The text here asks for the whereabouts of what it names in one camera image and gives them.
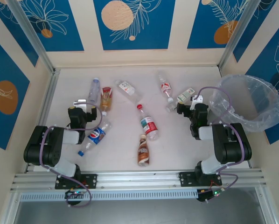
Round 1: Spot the grey slotted cable duct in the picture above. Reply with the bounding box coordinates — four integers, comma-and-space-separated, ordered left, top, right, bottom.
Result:
19, 189, 199, 202

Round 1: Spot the aluminium side rail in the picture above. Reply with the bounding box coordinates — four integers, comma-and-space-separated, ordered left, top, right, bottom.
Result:
25, 68, 60, 174

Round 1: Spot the bin with clear plastic bag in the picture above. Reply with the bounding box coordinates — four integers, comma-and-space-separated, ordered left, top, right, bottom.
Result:
209, 74, 279, 133

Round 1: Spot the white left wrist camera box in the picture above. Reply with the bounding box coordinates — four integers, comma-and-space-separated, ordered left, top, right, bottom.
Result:
73, 99, 88, 109

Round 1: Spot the orange juice bottle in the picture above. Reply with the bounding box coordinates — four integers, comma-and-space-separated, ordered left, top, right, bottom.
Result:
99, 86, 114, 112

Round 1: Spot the small bottle green white label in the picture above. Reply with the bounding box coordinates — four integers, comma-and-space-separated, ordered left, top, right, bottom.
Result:
166, 88, 195, 113

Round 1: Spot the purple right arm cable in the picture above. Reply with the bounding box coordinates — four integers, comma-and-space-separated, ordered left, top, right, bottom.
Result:
197, 86, 245, 204

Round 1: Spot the square clear bottle white label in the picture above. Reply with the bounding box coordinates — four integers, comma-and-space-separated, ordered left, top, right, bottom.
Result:
114, 79, 145, 104

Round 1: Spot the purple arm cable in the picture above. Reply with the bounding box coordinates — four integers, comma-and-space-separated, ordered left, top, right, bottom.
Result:
40, 102, 104, 208
197, 86, 245, 204

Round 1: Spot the red cap bottle teal label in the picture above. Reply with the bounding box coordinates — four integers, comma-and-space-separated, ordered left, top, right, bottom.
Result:
136, 104, 160, 141

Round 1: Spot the Pepsi bottle blue cap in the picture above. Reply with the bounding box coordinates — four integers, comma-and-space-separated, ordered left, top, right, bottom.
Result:
77, 111, 112, 157

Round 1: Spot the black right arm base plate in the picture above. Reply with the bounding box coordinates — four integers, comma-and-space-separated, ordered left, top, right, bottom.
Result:
178, 171, 223, 188

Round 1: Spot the aluminium mounting rail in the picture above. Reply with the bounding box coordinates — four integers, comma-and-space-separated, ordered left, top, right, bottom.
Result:
10, 168, 269, 193

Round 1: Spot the clear bottle red white label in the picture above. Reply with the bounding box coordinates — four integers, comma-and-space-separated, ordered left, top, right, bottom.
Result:
156, 70, 174, 104

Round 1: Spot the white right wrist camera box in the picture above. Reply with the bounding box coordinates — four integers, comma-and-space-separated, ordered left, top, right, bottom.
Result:
191, 94, 204, 105

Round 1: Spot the brown coffee drink bottle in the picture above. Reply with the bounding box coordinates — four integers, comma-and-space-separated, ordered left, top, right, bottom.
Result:
137, 133, 151, 167

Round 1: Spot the clear bottle pale blue cap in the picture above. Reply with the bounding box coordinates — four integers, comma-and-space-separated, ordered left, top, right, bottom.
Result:
88, 77, 101, 104

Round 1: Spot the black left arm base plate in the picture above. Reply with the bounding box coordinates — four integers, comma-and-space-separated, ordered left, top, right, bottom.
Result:
55, 173, 98, 190

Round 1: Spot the aluminium frame post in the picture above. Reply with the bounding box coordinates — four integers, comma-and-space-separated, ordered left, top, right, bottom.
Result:
217, 0, 259, 69
6, 0, 56, 73

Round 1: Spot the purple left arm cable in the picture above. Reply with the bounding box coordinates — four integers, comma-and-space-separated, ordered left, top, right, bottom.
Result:
40, 102, 104, 208

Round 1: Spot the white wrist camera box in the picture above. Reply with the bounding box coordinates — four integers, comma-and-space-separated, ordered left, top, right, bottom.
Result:
73, 99, 88, 109
191, 94, 204, 105

